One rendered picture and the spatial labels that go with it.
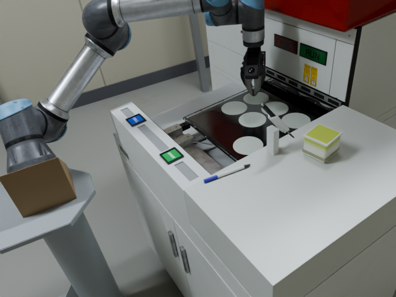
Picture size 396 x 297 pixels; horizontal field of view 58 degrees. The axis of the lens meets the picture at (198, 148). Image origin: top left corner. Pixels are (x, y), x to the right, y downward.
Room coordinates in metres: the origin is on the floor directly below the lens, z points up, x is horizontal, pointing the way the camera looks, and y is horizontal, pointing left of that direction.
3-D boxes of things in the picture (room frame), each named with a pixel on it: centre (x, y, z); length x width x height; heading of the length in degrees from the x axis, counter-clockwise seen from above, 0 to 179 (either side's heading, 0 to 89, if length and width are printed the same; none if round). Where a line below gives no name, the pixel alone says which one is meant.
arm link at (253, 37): (1.18, -0.24, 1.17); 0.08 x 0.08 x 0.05
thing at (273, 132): (0.80, -0.23, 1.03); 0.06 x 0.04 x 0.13; 118
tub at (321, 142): (0.76, -0.34, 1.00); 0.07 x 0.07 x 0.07; 37
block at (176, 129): (1.07, 0.09, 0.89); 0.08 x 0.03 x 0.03; 118
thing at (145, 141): (0.96, 0.14, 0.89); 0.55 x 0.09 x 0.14; 28
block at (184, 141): (1.00, 0.05, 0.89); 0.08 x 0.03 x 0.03; 118
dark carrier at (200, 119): (1.07, -0.21, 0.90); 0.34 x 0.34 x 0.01; 28
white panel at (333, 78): (1.34, -0.32, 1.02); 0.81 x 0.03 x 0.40; 28
